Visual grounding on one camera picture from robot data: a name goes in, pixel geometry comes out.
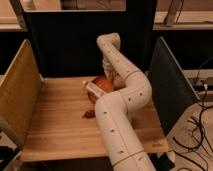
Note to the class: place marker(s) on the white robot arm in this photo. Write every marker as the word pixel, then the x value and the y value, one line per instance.
pixel 124 148

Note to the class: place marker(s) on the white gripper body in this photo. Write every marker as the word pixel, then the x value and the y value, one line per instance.
pixel 109 71

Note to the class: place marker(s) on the brown sausage-shaped toy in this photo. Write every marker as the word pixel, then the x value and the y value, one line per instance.
pixel 89 114

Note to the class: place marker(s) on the black back panel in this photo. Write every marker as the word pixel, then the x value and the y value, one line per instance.
pixel 65 45

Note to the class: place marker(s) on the power strip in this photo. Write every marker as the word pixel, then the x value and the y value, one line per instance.
pixel 203 85

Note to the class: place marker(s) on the right dark side panel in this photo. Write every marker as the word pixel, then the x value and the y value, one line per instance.
pixel 172 93

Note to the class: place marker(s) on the left wooden side panel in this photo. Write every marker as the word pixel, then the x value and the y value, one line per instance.
pixel 19 90

